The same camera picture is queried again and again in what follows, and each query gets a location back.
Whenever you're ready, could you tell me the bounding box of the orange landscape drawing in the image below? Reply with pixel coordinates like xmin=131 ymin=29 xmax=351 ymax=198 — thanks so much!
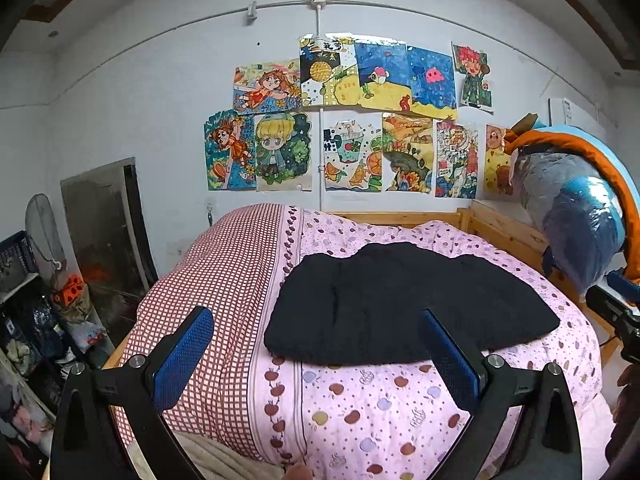
xmin=382 ymin=112 xmax=435 ymax=194

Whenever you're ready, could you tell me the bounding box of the lemon drink drawing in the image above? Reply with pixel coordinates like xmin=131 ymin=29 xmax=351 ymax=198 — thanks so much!
xmin=322 ymin=112 xmax=385 ymax=192

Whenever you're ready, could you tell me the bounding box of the white paper sheet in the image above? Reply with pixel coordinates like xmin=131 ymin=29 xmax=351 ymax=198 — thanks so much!
xmin=548 ymin=97 xmax=574 ymax=127

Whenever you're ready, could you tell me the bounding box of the grey standing fan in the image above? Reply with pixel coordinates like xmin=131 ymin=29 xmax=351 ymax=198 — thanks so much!
xmin=25 ymin=193 xmax=67 ymax=282

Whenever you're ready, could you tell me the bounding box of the white vertical pipe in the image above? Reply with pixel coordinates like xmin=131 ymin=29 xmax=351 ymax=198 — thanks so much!
xmin=313 ymin=6 xmax=327 ymax=211

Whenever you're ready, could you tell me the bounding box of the person's right forearm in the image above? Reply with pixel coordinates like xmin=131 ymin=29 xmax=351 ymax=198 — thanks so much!
xmin=604 ymin=357 xmax=640 ymax=480

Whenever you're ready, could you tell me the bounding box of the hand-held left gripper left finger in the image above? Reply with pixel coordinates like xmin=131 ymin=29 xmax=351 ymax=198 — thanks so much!
xmin=50 ymin=306 xmax=216 ymax=480

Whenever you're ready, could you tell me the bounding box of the dark padded jacket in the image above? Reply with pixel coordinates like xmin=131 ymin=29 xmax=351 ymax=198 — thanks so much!
xmin=263 ymin=241 xmax=561 ymax=366

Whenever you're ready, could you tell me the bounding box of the brown bear drawing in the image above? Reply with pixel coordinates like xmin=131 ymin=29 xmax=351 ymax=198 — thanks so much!
xmin=483 ymin=124 xmax=517 ymax=197

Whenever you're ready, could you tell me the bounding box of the grey metal panel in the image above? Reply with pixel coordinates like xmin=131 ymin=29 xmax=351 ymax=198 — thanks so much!
xmin=60 ymin=158 xmax=160 ymax=312

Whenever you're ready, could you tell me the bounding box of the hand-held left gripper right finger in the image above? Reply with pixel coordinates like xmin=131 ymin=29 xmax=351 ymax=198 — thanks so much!
xmin=419 ymin=308 xmax=583 ymax=480

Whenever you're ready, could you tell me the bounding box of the blue sea fish drawing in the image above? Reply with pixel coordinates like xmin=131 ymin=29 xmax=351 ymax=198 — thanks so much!
xmin=353 ymin=40 xmax=412 ymax=112

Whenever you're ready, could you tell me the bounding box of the blond figure drawing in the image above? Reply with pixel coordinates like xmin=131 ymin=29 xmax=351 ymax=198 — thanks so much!
xmin=254 ymin=111 xmax=314 ymax=193

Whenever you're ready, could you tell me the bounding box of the pink sea creature drawing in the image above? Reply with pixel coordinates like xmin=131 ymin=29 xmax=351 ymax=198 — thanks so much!
xmin=407 ymin=46 xmax=459 ymax=121

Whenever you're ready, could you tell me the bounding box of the red-haired figure drawing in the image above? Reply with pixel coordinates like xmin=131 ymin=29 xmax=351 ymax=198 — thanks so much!
xmin=452 ymin=42 xmax=495 ymax=114

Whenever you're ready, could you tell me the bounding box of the orange spotted box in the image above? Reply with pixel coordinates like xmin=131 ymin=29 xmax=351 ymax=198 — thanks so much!
xmin=54 ymin=273 xmax=85 ymax=307

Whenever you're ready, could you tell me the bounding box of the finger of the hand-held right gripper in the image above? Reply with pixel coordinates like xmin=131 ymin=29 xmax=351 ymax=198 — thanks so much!
xmin=606 ymin=270 xmax=640 ymax=309
xmin=584 ymin=285 xmax=640 ymax=362

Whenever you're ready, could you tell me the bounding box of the beige blanket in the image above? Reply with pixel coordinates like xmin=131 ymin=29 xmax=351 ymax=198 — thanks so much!
xmin=127 ymin=432 xmax=301 ymax=480

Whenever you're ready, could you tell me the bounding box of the pink checked bed quilt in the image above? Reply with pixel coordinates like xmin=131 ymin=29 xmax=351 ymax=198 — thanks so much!
xmin=112 ymin=203 xmax=618 ymax=480

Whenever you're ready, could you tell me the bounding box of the wooden bed frame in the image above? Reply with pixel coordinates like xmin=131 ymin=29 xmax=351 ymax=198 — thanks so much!
xmin=102 ymin=199 xmax=623 ymax=376

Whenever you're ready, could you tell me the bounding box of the pineapple drawing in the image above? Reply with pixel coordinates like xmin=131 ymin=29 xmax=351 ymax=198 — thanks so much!
xmin=299 ymin=35 xmax=357 ymax=109

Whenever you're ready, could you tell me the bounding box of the orange-dress girl drawing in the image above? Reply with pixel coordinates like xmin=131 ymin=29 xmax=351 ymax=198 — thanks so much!
xmin=203 ymin=109 xmax=257 ymax=192

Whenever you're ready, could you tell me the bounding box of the plastic-wrapped blue bedding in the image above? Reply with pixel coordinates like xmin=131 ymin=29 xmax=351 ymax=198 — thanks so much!
xmin=512 ymin=147 xmax=629 ymax=295

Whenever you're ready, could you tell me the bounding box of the orange blue padded quilt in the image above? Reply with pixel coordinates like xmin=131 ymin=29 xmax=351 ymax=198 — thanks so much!
xmin=502 ymin=112 xmax=640 ymax=282

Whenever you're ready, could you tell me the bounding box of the white printed bag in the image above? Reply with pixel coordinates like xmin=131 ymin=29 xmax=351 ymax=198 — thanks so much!
xmin=75 ymin=319 xmax=109 ymax=349

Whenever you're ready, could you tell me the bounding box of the flying girl drawing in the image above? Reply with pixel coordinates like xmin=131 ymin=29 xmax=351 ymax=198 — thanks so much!
xmin=233 ymin=61 xmax=303 ymax=114

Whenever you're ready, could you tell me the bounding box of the cluttered storage shelf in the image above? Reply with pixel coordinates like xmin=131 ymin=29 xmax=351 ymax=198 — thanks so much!
xmin=0 ymin=270 xmax=117 ymax=480

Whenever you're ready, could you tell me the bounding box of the colourful town drawing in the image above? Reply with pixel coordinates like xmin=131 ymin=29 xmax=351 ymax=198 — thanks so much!
xmin=434 ymin=120 xmax=480 ymax=200

